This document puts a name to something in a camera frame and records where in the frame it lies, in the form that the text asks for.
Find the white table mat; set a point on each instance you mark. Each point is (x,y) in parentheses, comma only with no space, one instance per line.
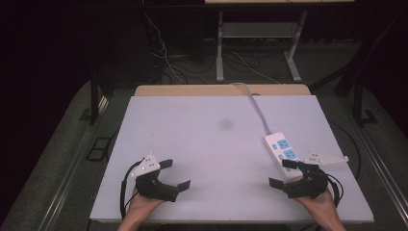
(208,154)

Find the wooden table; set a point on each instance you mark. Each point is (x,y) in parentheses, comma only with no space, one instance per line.
(192,90)

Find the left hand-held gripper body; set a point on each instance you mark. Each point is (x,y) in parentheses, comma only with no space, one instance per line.
(150,187)

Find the black metal stand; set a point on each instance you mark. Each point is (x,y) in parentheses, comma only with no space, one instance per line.
(94,99)
(361,106)

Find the white power strip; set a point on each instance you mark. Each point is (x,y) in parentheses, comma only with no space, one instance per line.
(275,150)

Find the white metal desk frame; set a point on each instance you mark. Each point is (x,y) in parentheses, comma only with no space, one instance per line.
(261,30)

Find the black floor bracket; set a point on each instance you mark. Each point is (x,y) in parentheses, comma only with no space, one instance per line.
(97,149)

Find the person's right hand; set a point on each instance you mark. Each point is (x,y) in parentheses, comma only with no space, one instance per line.
(319,205)

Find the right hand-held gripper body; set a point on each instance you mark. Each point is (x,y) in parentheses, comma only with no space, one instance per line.
(309,186)

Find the person's left hand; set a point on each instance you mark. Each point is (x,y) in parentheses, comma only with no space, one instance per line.
(141,205)

